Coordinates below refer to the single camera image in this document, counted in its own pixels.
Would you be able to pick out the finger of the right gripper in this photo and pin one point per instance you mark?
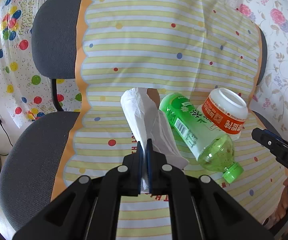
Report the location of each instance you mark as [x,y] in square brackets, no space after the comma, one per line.
[269,140]

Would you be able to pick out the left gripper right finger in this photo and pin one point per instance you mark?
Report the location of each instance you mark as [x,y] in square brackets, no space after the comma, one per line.
[159,181]

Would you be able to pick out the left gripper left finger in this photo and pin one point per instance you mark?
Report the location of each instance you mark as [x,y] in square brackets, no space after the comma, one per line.
[125,179]

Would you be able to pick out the black office chair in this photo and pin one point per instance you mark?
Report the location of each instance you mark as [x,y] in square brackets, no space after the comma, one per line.
[27,177]
[262,70]

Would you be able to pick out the white orange label jar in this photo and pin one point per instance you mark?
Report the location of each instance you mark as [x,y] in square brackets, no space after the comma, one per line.
[227,110]

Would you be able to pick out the green plastic bottle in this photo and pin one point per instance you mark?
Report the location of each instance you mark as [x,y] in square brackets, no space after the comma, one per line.
[212,148]

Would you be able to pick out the polka dot balloon sheet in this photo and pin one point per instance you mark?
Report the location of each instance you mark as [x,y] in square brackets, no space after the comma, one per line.
[26,93]

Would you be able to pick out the yellow striped orange cloth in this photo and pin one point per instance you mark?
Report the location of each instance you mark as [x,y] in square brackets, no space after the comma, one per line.
[183,46]

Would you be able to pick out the floral wall sheet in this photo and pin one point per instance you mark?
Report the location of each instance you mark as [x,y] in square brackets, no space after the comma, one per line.
[271,97]

